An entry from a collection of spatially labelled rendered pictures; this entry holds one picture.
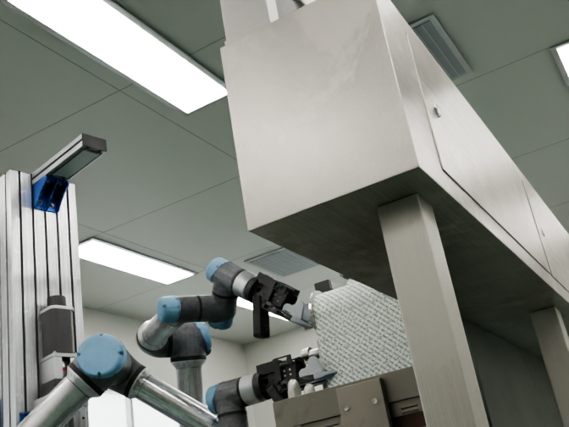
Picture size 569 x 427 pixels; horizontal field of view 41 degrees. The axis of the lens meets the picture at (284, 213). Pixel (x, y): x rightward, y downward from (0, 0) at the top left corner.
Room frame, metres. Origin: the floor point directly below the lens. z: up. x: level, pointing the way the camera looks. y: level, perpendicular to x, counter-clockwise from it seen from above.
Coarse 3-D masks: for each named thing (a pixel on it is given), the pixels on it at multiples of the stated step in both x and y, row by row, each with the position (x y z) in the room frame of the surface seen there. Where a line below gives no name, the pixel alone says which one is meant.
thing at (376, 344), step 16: (352, 320) 1.80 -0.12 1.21; (368, 320) 1.78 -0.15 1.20; (384, 320) 1.76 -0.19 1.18; (400, 320) 1.74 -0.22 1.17; (320, 336) 1.84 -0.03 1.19; (336, 336) 1.82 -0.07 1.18; (352, 336) 1.80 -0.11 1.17; (368, 336) 1.78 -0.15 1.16; (384, 336) 1.77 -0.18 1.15; (400, 336) 1.75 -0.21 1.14; (336, 352) 1.82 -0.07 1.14; (352, 352) 1.80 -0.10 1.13; (368, 352) 1.79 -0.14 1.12; (384, 352) 1.77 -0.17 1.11; (400, 352) 1.75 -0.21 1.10; (336, 368) 1.83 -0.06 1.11; (352, 368) 1.81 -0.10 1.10; (368, 368) 1.79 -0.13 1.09; (384, 368) 1.77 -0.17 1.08; (400, 368) 1.76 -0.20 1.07; (336, 384) 1.83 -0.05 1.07
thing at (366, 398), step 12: (360, 384) 1.57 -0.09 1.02; (372, 384) 1.56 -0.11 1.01; (348, 396) 1.58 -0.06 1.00; (360, 396) 1.57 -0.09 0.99; (372, 396) 1.56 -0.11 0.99; (384, 396) 1.56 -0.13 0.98; (348, 408) 1.58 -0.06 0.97; (360, 408) 1.57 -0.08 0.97; (372, 408) 1.56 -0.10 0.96; (384, 408) 1.55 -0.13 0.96; (348, 420) 1.59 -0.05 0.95; (360, 420) 1.57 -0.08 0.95; (372, 420) 1.56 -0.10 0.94; (384, 420) 1.55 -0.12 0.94
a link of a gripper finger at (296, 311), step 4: (284, 304) 1.90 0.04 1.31; (288, 304) 1.90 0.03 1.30; (296, 304) 1.89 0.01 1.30; (300, 304) 1.88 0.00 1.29; (304, 304) 1.88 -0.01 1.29; (284, 308) 1.90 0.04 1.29; (288, 308) 1.90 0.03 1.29; (292, 308) 1.89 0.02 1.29; (296, 308) 1.89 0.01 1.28; (300, 308) 1.88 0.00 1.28; (292, 312) 1.89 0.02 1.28; (296, 312) 1.89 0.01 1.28; (300, 312) 1.88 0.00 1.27; (292, 316) 1.88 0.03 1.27; (296, 316) 1.89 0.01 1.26; (300, 316) 1.88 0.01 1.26; (292, 320) 1.88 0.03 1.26; (296, 320) 1.88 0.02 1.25; (300, 320) 1.88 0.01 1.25; (300, 324) 1.89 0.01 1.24; (304, 324) 1.88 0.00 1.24; (308, 324) 1.89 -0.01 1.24
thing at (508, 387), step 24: (480, 336) 1.79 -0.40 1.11; (480, 360) 1.74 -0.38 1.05; (504, 360) 1.95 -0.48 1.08; (528, 360) 2.23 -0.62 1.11; (480, 384) 1.70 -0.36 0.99; (504, 384) 1.89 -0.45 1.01; (528, 384) 2.15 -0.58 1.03; (504, 408) 1.83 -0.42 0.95; (528, 408) 2.07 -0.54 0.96; (552, 408) 2.36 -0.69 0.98
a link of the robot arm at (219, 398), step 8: (216, 384) 1.96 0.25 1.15; (224, 384) 1.94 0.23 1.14; (232, 384) 1.92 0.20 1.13; (208, 392) 1.95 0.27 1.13; (216, 392) 1.94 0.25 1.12; (224, 392) 1.93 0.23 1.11; (232, 392) 1.92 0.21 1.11; (208, 400) 1.95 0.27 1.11; (216, 400) 1.94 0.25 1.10; (224, 400) 1.93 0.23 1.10; (232, 400) 1.92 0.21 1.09; (240, 400) 1.92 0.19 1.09; (208, 408) 1.96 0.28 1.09; (216, 408) 1.95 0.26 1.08; (224, 408) 1.93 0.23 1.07; (232, 408) 1.93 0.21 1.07; (240, 408) 1.94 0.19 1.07
